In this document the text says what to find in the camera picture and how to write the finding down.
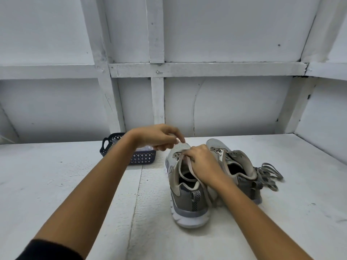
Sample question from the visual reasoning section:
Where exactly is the grey loose shoelace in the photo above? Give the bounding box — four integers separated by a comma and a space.
253, 162, 284, 192

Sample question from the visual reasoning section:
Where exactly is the grey sneaker with patterned heel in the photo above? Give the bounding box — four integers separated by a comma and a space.
165, 141, 219, 229

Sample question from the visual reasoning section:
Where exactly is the person's left forearm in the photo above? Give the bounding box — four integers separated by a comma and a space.
33, 130, 136, 253

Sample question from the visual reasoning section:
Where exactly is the person's right hand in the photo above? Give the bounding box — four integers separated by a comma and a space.
182, 144, 226, 187

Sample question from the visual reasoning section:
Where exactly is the beige shoelace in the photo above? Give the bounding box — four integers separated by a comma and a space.
176, 149, 215, 208

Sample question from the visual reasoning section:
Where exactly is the black sleeve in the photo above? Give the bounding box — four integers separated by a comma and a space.
16, 239, 83, 260

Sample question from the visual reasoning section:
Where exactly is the person's right forearm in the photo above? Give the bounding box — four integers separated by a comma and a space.
204, 172, 315, 260

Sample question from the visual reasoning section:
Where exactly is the person's left hand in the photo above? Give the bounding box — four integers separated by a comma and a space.
128, 124, 186, 152

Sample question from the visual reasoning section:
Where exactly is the dark blue plastic basket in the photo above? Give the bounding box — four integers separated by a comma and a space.
99, 132, 157, 165

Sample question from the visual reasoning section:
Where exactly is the white item in basket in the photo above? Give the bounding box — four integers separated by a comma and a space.
133, 145, 154, 158

